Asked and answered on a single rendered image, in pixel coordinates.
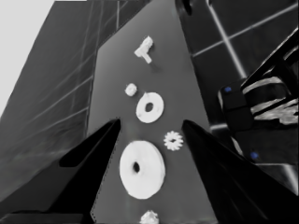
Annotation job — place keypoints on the white round pin carrier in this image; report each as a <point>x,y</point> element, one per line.
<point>142,114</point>

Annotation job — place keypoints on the large thick white disc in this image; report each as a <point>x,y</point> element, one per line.
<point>149,177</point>

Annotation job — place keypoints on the small white T-shaped piece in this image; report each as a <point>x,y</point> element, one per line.
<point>142,52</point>

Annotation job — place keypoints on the dark robot body block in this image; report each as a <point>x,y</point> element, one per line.
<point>239,109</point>

